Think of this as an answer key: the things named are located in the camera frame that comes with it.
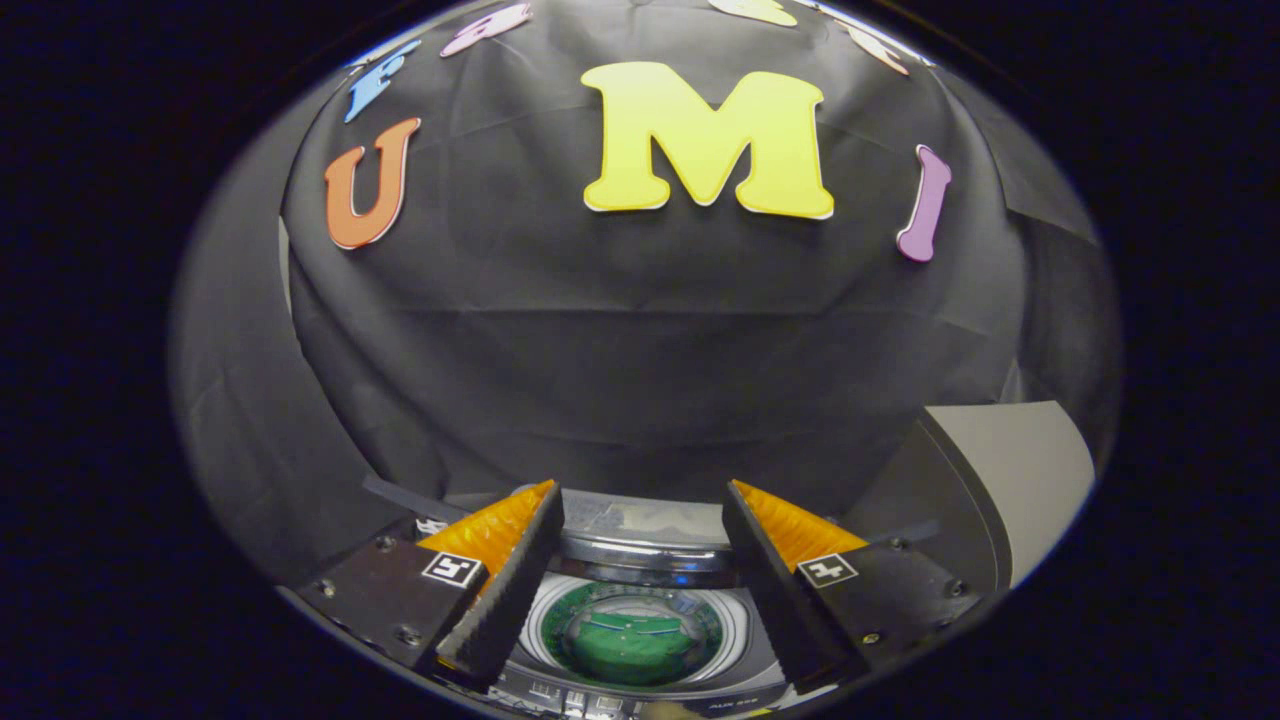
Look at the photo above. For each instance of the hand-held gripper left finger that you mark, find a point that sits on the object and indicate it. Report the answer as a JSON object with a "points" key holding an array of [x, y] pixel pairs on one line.
{"points": [[510, 590]]}

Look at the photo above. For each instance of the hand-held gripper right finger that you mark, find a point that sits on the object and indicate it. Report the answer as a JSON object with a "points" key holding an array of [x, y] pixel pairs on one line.
{"points": [[775, 590]]}

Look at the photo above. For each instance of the dark glass washing machine lid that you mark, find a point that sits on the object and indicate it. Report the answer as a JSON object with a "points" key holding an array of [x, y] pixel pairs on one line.
{"points": [[640, 558]]}

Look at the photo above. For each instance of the green polo shirt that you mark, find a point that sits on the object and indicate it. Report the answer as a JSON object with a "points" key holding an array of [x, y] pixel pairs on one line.
{"points": [[630, 650]]}

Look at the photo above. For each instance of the grey washing machine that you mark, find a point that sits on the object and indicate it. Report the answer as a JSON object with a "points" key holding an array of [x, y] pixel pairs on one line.
{"points": [[600, 703]]}

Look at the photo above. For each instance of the beige cabinet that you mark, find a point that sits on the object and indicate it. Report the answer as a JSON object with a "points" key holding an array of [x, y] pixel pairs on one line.
{"points": [[1020, 470]]}

